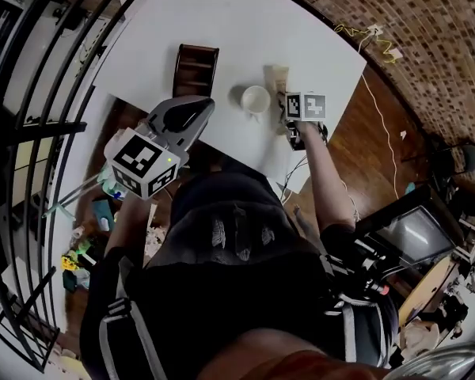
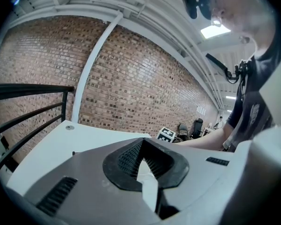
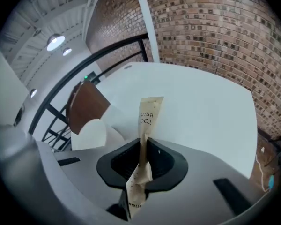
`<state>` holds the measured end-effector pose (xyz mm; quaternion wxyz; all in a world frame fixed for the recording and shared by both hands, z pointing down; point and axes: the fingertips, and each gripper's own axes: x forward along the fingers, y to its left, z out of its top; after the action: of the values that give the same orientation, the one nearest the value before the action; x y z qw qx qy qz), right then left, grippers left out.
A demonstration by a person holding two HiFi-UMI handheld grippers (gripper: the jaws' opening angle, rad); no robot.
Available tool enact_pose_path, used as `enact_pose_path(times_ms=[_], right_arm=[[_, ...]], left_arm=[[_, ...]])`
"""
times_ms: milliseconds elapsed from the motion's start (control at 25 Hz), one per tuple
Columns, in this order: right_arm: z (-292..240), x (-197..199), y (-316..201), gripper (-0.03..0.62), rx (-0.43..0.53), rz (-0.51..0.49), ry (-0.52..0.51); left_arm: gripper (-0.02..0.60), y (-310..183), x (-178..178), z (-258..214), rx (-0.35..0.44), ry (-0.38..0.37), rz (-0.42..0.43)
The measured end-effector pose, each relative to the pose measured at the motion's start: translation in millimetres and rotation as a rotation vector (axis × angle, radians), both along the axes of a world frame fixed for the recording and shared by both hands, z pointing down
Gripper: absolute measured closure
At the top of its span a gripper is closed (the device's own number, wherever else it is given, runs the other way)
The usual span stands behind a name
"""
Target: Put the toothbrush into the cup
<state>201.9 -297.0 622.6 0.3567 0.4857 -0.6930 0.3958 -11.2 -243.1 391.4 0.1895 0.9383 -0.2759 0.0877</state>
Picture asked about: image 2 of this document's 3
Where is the black metal railing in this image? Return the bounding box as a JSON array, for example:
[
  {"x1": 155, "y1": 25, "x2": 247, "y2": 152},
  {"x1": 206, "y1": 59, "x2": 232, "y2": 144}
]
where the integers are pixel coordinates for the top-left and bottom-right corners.
[{"x1": 0, "y1": 83, "x2": 75, "y2": 174}]

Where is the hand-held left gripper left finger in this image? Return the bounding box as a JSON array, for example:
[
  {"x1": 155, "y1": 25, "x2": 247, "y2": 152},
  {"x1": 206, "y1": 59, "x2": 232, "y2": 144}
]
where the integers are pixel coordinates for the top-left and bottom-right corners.
[{"x1": 23, "y1": 138, "x2": 160, "y2": 225}]

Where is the white table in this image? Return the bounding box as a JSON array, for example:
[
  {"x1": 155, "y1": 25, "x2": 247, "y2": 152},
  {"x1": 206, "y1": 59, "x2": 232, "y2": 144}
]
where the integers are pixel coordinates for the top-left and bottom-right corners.
[{"x1": 6, "y1": 120, "x2": 155, "y2": 198}]

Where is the person's head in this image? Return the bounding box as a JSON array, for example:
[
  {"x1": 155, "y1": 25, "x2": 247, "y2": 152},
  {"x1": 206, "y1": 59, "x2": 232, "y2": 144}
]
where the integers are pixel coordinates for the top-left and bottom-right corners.
[{"x1": 208, "y1": 0, "x2": 279, "y2": 56}]

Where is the black office chair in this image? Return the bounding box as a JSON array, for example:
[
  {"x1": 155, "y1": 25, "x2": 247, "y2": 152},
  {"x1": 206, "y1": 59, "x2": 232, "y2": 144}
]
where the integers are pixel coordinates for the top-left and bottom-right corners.
[{"x1": 192, "y1": 118, "x2": 204, "y2": 138}]

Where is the black head mount strap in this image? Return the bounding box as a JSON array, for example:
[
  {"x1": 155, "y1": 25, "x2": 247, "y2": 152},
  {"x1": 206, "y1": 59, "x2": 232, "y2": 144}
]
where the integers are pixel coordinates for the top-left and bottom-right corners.
[{"x1": 198, "y1": 0, "x2": 216, "y2": 21}]

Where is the white wall pipe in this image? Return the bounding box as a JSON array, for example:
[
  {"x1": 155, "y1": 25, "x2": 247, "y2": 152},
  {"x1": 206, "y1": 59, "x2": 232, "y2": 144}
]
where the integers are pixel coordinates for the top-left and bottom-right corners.
[{"x1": 71, "y1": 10, "x2": 124, "y2": 124}]

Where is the ceiling light panel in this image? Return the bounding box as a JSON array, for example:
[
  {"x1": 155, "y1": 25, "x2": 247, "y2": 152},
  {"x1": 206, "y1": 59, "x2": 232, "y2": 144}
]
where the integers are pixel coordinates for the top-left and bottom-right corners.
[{"x1": 200, "y1": 23, "x2": 232, "y2": 39}]

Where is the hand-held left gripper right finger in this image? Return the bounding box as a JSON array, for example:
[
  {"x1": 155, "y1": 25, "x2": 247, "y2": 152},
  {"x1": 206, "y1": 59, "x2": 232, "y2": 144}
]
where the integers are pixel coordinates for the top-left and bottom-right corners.
[{"x1": 143, "y1": 138, "x2": 235, "y2": 220}]

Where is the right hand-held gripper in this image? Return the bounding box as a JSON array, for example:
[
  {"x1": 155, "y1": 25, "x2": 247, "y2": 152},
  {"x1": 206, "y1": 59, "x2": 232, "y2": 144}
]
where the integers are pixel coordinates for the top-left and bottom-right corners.
[{"x1": 157, "y1": 126, "x2": 177, "y2": 143}]

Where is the person's torso in dark shirt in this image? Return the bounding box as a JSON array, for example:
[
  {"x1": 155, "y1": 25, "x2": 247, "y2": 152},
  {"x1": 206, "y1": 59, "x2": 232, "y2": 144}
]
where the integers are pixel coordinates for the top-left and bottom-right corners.
[{"x1": 226, "y1": 38, "x2": 281, "y2": 154}]

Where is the person's right forearm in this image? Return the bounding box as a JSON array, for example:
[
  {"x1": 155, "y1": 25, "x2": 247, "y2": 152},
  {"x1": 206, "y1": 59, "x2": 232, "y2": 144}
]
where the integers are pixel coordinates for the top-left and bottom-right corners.
[{"x1": 175, "y1": 125, "x2": 229, "y2": 152}]

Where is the black chest-mounted monitor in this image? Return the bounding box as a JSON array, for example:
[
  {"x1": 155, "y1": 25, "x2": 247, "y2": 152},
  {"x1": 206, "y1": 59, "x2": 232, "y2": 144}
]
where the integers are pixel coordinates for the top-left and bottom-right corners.
[{"x1": 205, "y1": 52, "x2": 228, "y2": 77}]

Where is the black head camera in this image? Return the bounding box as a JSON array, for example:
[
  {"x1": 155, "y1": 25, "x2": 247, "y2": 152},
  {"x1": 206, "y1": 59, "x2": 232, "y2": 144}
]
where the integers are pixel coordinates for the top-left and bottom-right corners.
[{"x1": 180, "y1": 0, "x2": 199, "y2": 20}]

